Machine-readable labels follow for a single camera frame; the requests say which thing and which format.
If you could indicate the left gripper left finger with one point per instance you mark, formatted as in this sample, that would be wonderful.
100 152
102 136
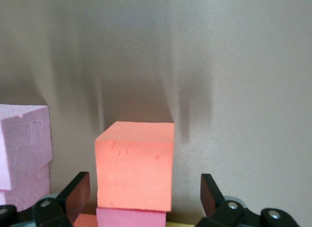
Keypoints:
73 200

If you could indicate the orange foam cube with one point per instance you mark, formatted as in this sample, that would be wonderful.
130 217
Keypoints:
85 221
135 163

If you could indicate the yellow foam cube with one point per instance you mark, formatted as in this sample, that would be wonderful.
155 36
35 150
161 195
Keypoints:
174 224

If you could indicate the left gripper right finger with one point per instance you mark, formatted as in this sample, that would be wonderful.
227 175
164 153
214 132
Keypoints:
226 212

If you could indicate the brown paper table cover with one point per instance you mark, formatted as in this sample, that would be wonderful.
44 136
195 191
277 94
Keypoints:
219 66

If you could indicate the pink foam cube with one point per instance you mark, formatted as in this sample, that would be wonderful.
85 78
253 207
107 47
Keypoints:
24 144
26 195

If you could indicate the red foam cube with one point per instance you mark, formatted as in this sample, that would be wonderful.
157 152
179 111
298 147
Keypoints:
131 218

